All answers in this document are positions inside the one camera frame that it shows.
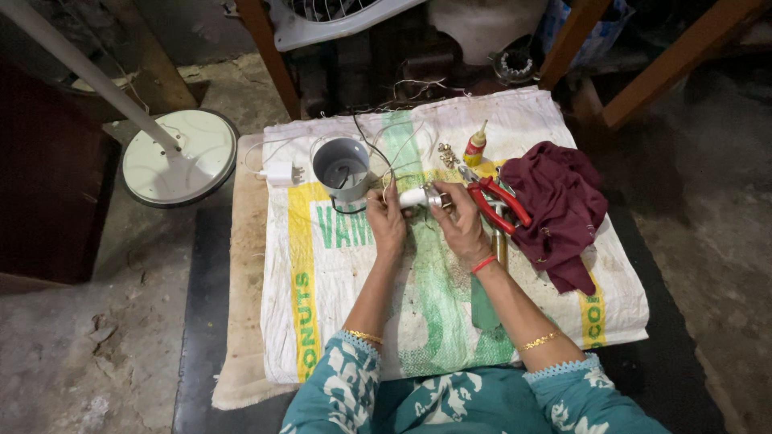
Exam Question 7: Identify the person's left hand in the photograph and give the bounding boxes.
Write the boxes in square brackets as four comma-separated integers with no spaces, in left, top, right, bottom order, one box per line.
[365,179,409,261]

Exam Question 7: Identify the person's right hand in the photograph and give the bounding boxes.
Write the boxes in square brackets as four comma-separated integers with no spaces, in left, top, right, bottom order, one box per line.
[429,181,494,272]

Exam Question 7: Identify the grey plastic cup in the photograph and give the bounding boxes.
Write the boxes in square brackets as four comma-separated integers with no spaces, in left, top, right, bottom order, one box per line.
[312,137,371,203]

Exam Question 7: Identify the yellow glue bottle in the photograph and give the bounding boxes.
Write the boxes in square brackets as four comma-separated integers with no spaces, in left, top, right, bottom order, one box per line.
[462,119,489,168]

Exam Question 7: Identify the white woven sack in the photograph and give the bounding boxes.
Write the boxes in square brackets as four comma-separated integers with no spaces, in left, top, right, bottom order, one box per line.
[260,86,650,385]

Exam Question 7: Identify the white plug adapter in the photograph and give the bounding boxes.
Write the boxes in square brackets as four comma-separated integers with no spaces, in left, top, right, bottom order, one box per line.
[257,161,304,187]

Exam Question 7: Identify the maroon cloth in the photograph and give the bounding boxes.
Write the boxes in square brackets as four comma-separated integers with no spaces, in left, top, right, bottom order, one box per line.
[499,141,609,296]

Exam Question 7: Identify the beige cloth mat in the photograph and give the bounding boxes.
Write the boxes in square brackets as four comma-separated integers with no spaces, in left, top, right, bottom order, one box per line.
[211,134,299,411]

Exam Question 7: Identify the wooden table leg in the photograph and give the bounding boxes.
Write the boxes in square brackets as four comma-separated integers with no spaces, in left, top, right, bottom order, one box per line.
[601,0,772,130]
[234,0,302,121]

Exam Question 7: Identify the metal gear part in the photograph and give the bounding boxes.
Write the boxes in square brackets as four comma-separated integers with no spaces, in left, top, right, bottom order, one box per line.
[490,48,539,84]

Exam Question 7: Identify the white fan guard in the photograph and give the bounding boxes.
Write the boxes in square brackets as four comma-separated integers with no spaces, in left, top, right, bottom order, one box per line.
[265,0,426,53]

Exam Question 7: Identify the person's teal patterned clothing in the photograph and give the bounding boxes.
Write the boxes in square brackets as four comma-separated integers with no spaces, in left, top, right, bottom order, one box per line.
[279,330,671,434]

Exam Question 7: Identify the black floor mat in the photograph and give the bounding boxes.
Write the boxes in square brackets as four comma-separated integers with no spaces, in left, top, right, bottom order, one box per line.
[172,199,727,434]

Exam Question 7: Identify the black wire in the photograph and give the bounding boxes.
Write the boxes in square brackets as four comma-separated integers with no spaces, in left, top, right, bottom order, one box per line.
[329,107,397,215]

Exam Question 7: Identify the thin white wires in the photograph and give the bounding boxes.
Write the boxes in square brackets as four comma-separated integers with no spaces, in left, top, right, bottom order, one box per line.
[320,77,472,121]

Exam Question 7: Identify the red handled pliers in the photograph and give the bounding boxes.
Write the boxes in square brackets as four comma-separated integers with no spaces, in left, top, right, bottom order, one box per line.
[458,166,533,236]

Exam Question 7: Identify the wooden handled hammer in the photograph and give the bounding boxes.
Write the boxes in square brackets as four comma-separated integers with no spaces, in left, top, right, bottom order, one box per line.
[486,199,510,272]

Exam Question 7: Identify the white pedestal fan stand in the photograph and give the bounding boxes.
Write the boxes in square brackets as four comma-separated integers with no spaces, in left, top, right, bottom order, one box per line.
[0,0,240,209]

